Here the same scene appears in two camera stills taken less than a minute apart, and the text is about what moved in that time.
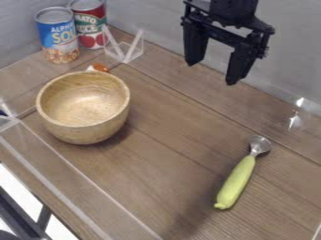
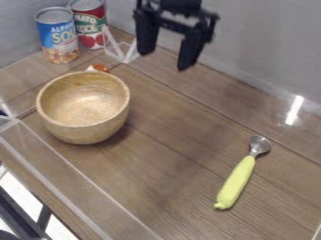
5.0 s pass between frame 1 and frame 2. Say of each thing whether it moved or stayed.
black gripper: moved
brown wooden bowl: stayed
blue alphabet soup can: stayed
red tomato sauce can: stayed
